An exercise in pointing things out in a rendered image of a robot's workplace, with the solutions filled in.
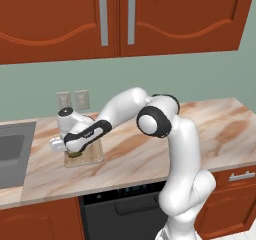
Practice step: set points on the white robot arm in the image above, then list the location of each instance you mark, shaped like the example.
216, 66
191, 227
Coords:
181, 150

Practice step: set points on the red-brown drawer front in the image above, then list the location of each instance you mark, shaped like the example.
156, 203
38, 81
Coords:
223, 180

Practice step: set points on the red-brown base cupboard door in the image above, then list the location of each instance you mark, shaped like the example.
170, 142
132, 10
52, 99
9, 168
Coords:
230, 210
40, 222

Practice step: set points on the grey wall outlet plate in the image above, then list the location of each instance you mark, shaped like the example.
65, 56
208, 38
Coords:
63, 100
82, 99

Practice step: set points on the red-brown wall cupboard door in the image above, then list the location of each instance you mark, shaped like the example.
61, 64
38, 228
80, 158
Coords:
186, 17
50, 17

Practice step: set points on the grey steel sink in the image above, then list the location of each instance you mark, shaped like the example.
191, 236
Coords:
13, 154

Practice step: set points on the black dishwasher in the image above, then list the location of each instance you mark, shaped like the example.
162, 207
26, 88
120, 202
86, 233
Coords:
100, 220

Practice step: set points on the dark yellow-green sponge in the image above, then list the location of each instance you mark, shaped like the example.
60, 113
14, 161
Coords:
74, 154

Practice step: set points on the tan wooden cutting board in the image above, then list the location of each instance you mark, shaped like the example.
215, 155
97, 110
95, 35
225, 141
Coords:
95, 152

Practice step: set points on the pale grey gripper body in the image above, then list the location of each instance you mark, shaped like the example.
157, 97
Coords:
56, 144

